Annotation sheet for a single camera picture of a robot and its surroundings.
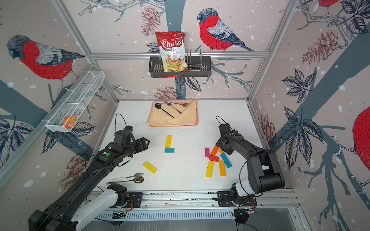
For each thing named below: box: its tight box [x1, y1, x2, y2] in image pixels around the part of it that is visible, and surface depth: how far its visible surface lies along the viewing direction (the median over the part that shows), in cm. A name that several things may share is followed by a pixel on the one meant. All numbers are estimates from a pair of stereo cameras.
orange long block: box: [219, 159, 226, 177], surface depth 87 cm
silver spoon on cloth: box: [166, 102, 183, 115], surface depth 120 cm
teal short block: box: [164, 147, 175, 154], surface depth 94 cm
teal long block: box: [220, 153, 233, 169], surface depth 88 cm
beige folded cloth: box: [146, 100, 198, 126], surface depth 113 cm
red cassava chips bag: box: [155, 30, 190, 78], surface depth 85 cm
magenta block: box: [204, 147, 210, 158], surface depth 92 cm
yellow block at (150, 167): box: [142, 160, 158, 174], surface depth 87 cm
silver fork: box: [111, 172, 145, 182], surface depth 83 cm
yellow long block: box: [205, 160, 215, 179], surface depth 85 cm
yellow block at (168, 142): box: [165, 135, 172, 149], surface depth 98 cm
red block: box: [209, 154, 220, 163], surface depth 90 cm
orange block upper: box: [210, 144, 219, 156], surface depth 92 cm
